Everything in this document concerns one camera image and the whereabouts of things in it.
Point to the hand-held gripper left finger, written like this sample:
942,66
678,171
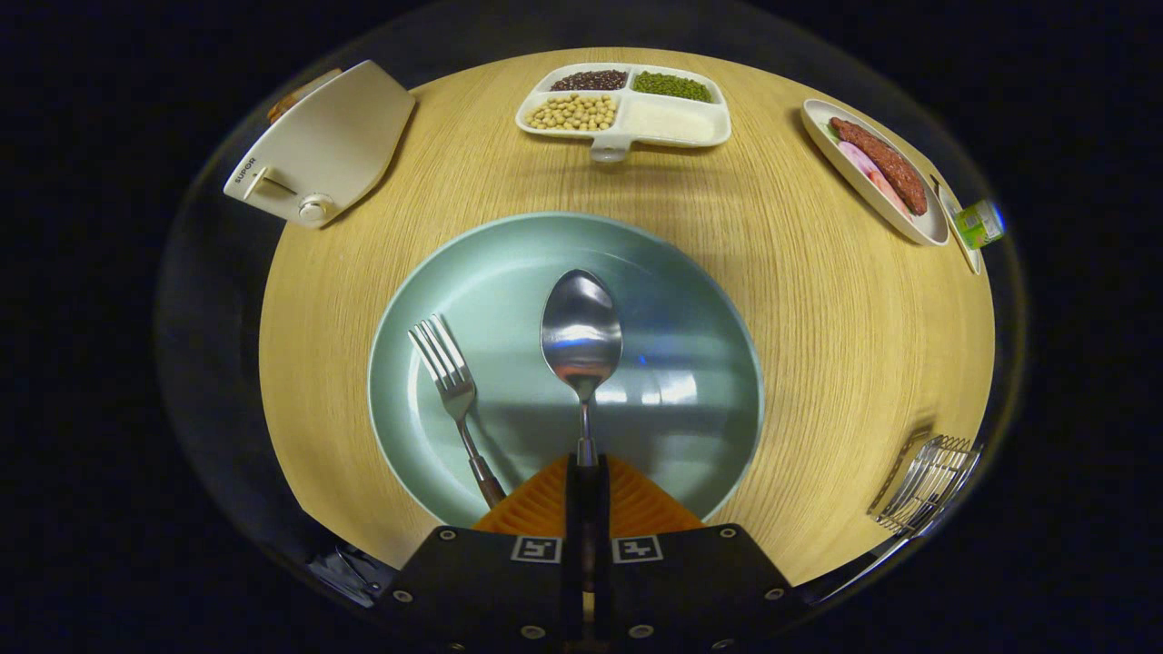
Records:
574,509

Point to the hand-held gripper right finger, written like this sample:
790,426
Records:
601,509

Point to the metal spoon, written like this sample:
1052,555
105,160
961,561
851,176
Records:
581,336

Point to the green round plate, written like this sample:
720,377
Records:
672,300

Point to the dark shiny object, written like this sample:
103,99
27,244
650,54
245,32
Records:
350,572

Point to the white divided tray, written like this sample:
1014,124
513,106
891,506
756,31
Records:
609,150

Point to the pile of white rice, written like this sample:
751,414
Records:
672,121

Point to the pile of soybeans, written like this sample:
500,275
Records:
572,112

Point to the pile of green beans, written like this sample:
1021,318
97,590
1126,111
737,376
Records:
672,86

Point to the pile of dark red beans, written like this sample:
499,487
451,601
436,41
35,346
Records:
591,80

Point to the pink ham slices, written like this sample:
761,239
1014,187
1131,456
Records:
863,165

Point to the small white coaster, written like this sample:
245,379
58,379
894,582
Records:
970,259

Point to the white toaster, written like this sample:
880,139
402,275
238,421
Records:
327,136

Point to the brown steak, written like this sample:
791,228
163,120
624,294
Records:
886,163

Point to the white plate with meat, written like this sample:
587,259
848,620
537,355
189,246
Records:
815,111

